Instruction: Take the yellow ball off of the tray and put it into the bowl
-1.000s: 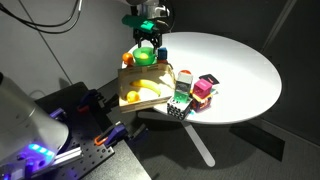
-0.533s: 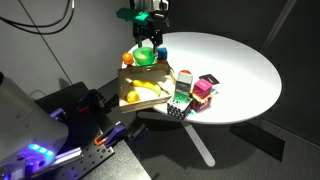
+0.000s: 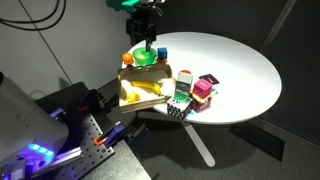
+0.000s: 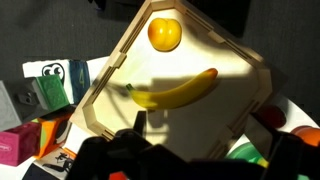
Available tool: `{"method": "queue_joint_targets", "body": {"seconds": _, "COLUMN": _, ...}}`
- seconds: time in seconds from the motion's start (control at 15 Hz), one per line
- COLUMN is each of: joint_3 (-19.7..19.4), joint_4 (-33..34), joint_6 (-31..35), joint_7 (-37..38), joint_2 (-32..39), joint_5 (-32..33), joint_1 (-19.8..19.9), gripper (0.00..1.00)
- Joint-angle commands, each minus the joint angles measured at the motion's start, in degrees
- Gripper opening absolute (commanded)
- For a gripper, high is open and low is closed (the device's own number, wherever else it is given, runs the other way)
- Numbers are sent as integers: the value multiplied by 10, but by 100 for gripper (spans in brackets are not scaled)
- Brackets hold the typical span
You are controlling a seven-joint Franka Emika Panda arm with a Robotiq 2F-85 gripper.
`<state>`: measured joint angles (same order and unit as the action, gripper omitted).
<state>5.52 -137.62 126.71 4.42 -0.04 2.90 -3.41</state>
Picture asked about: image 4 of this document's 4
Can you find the yellow toy banana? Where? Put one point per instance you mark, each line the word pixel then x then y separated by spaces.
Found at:
pixel 173 96

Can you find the small red green ball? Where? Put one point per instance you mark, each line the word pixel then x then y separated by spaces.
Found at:
pixel 274 115

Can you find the green bowl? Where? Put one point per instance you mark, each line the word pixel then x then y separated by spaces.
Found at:
pixel 245 153

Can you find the orange ball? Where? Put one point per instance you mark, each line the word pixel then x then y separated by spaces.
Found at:
pixel 308 134

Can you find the white grey box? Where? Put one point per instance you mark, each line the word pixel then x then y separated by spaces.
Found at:
pixel 13 106

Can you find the orange yellow toy peach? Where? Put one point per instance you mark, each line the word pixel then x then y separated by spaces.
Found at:
pixel 165 35

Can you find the wooden tray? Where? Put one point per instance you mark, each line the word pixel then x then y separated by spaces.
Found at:
pixel 200 133

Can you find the black and white box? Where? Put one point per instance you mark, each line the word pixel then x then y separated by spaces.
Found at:
pixel 55 163

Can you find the red toy tomato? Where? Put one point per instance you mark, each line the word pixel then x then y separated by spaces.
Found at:
pixel 117 176

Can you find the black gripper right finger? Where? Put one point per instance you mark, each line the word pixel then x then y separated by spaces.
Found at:
pixel 263 135

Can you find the orange box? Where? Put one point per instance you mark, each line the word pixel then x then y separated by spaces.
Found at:
pixel 50 136

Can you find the green cube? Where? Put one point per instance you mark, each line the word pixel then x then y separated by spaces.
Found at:
pixel 51 92

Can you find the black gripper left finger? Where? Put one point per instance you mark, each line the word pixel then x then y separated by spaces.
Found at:
pixel 140 121

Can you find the pink box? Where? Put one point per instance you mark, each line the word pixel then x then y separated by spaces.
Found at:
pixel 18 145

